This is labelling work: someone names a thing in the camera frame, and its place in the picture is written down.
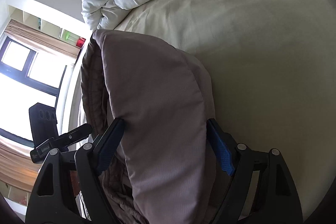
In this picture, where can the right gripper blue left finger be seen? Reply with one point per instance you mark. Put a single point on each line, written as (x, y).
(52, 199)

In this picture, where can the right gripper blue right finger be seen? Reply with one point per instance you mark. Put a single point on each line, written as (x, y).
(276, 199)

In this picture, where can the mauve quilted puffer coat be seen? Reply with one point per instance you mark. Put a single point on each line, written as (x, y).
(164, 169)

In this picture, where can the black framed window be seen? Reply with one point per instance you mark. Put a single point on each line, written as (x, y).
(28, 77)

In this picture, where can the red box on shelf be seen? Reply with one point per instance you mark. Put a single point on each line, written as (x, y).
(80, 42)

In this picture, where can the green cup on shelf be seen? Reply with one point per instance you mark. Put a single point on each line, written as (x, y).
(66, 36)

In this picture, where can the beige bed with sheet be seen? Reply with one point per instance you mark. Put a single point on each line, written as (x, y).
(272, 63)

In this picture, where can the beige roman blind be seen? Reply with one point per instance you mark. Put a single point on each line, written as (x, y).
(40, 41)

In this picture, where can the black tracker box on mount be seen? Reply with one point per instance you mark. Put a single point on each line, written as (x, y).
(44, 130)

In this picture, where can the white wall shelf cubbies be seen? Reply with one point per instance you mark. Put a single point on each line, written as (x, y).
(41, 25)

